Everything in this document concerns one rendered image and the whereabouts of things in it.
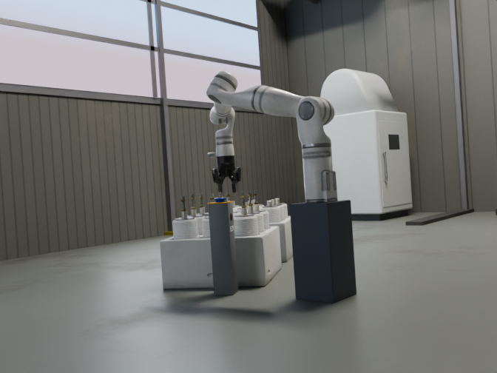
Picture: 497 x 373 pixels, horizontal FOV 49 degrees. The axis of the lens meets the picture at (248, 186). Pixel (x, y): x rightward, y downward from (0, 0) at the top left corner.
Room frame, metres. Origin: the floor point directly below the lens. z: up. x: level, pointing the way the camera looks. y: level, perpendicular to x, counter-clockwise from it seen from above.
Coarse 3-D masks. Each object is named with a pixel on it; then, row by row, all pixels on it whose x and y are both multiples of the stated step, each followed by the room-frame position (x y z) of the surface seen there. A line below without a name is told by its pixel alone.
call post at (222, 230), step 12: (216, 204) 1.86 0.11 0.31; (228, 204) 1.86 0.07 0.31; (216, 216) 1.86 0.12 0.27; (228, 216) 1.85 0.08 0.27; (216, 228) 1.86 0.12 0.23; (228, 228) 1.85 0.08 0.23; (216, 240) 1.86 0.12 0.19; (228, 240) 1.85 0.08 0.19; (216, 252) 1.86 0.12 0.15; (228, 252) 1.85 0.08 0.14; (216, 264) 1.86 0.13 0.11; (228, 264) 1.85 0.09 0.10; (216, 276) 1.86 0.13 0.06; (228, 276) 1.85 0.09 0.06; (216, 288) 1.86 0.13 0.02; (228, 288) 1.85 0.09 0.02
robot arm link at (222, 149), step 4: (220, 144) 2.27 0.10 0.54; (224, 144) 2.27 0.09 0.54; (228, 144) 2.28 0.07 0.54; (232, 144) 2.30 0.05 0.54; (216, 148) 2.30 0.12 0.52; (220, 148) 2.27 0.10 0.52; (224, 148) 2.27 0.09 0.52; (228, 148) 2.27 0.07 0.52; (232, 148) 2.29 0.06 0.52; (212, 152) 2.32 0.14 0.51; (216, 152) 2.30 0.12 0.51; (220, 152) 2.27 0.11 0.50; (224, 152) 2.27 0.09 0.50; (228, 152) 2.27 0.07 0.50; (232, 152) 2.29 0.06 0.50; (208, 156) 2.32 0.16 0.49; (212, 156) 2.32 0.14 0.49; (216, 156) 2.32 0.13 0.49
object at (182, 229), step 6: (174, 222) 2.07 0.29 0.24; (180, 222) 2.06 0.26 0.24; (186, 222) 2.06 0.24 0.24; (192, 222) 2.07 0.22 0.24; (174, 228) 2.08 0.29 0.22; (180, 228) 2.06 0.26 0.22; (186, 228) 2.06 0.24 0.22; (192, 228) 2.07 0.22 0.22; (174, 234) 2.08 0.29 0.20; (180, 234) 2.06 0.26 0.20; (186, 234) 2.06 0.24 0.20; (192, 234) 2.07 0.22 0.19
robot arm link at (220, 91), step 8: (216, 80) 1.96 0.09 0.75; (224, 80) 1.96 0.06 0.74; (208, 88) 1.97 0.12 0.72; (216, 88) 1.95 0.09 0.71; (224, 88) 1.95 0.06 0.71; (232, 88) 1.97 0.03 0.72; (248, 88) 1.87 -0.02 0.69; (256, 88) 1.85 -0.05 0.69; (208, 96) 1.99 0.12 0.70; (216, 96) 1.95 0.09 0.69; (224, 96) 1.93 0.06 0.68; (232, 96) 1.90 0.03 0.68; (240, 96) 1.88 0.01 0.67; (248, 96) 1.86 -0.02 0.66; (224, 104) 1.99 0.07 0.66; (232, 104) 1.94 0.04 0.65; (240, 104) 1.90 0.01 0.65; (248, 104) 1.87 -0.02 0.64
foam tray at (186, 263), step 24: (168, 240) 2.05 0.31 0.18; (192, 240) 2.02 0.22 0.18; (240, 240) 1.98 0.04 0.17; (264, 240) 2.00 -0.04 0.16; (168, 264) 2.04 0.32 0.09; (192, 264) 2.02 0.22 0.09; (240, 264) 1.98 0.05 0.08; (264, 264) 1.97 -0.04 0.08; (168, 288) 2.04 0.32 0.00; (192, 288) 2.02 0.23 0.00
